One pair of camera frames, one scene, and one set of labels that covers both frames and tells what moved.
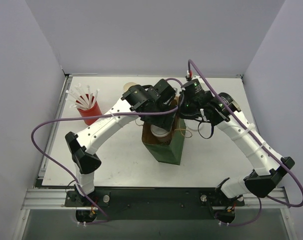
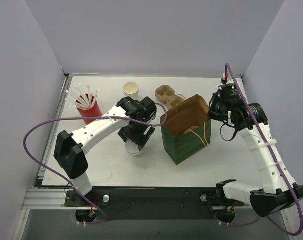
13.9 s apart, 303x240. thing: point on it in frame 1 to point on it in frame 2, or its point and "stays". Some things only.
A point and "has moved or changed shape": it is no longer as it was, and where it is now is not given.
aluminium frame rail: x=55 y=198 stays
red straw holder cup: x=94 y=111 stays
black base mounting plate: x=153 y=203 stays
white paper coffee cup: x=158 y=131 to x=132 y=148
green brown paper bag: x=169 y=151 has moved or changed shape
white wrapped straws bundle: x=79 y=100 stays
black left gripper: x=161 y=121 to x=135 y=136
